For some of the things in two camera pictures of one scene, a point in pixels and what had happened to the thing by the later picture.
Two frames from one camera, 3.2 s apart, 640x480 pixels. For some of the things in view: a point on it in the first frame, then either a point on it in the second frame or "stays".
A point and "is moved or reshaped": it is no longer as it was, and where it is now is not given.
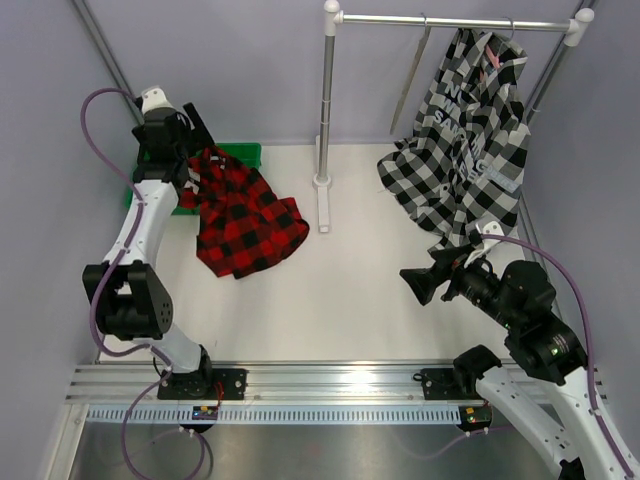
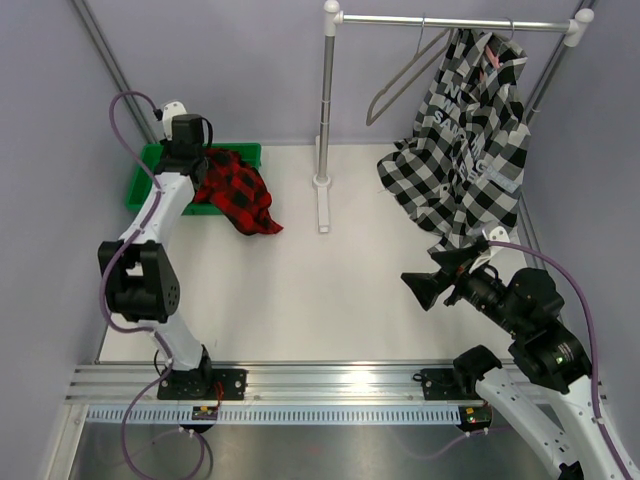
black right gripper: [449, 263] stays
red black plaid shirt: [242, 226] is moved or reshaped
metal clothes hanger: [421, 45] is moved or reshaped
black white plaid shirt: [467, 162] stays
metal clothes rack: [333, 16] stays
